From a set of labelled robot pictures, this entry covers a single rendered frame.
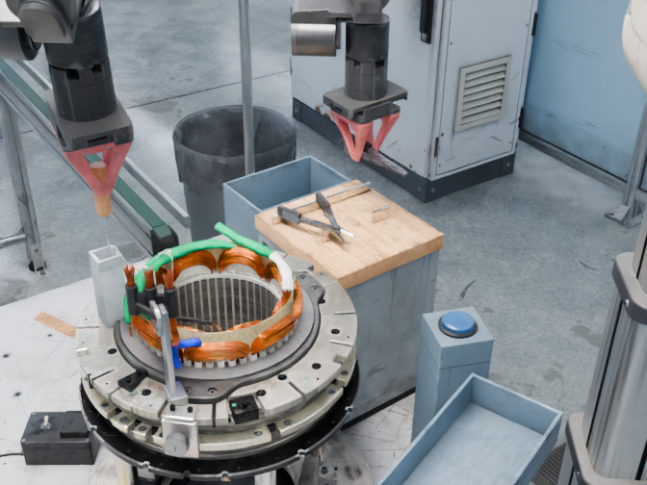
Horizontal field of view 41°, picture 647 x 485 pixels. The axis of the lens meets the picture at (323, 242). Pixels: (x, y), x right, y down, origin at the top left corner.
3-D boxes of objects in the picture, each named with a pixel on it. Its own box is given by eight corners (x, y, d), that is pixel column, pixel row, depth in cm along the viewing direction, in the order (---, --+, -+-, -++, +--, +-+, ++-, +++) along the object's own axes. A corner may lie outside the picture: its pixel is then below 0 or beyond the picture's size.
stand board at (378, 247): (254, 228, 127) (254, 214, 126) (356, 191, 137) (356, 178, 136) (337, 293, 114) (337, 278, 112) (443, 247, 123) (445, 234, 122)
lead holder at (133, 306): (126, 312, 85) (122, 283, 83) (165, 298, 87) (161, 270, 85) (142, 332, 83) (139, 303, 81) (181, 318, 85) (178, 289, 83)
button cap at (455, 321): (448, 337, 107) (449, 330, 107) (437, 318, 111) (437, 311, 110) (478, 332, 108) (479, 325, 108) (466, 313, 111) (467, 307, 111)
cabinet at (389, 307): (261, 365, 141) (256, 229, 127) (351, 324, 151) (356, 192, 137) (333, 436, 128) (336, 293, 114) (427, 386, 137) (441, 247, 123)
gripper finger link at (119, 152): (77, 215, 88) (60, 135, 82) (62, 178, 93) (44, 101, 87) (142, 198, 90) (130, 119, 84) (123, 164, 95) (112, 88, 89)
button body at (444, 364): (426, 490, 120) (441, 347, 106) (409, 453, 125) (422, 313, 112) (473, 481, 121) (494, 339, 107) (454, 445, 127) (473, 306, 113)
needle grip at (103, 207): (92, 214, 93) (86, 165, 89) (104, 206, 94) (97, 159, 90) (103, 218, 92) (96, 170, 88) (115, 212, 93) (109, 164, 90)
